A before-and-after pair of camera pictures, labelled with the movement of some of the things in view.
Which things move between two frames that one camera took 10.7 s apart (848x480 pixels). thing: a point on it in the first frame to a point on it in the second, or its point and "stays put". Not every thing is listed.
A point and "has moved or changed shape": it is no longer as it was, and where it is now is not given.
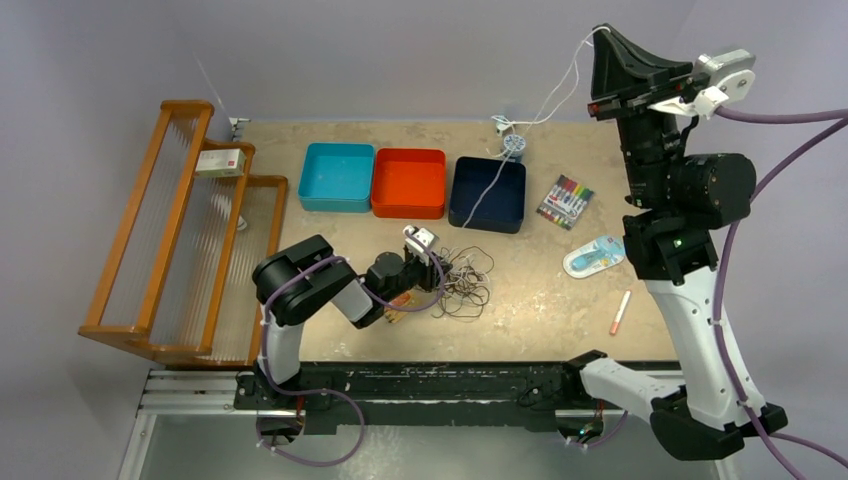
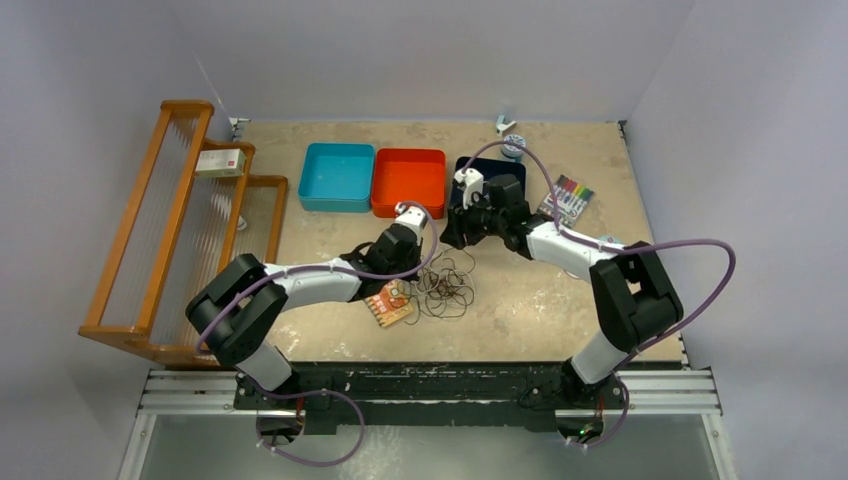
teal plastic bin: x=337 y=177 stays put
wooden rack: x=178 y=284 stays put
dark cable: x=467 y=287 has moved or changed shape
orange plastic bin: x=409 y=183 stays put
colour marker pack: x=564 y=202 stays put
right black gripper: x=638 y=79 to x=459 y=226
